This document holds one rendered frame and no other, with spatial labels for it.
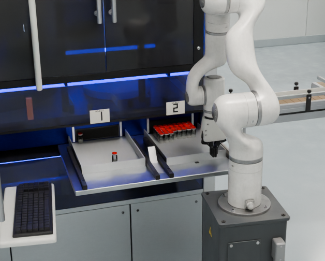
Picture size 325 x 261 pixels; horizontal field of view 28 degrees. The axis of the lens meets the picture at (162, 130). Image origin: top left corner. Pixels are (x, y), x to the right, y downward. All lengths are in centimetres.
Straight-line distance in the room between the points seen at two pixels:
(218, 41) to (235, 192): 57
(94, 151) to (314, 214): 183
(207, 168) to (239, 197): 34
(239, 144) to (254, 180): 15
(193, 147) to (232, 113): 67
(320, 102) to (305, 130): 223
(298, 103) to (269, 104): 104
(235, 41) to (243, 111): 24
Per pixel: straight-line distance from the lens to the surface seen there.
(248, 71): 222
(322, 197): 441
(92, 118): 279
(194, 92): 251
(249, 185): 229
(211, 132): 260
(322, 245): 388
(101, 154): 276
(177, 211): 308
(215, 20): 244
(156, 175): 251
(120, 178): 253
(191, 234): 317
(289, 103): 324
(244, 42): 223
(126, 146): 282
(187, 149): 278
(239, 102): 218
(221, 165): 264
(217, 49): 247
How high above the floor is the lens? 197
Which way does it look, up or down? 21 degrees down
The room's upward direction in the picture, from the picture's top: 1 degrees counter-clockwise
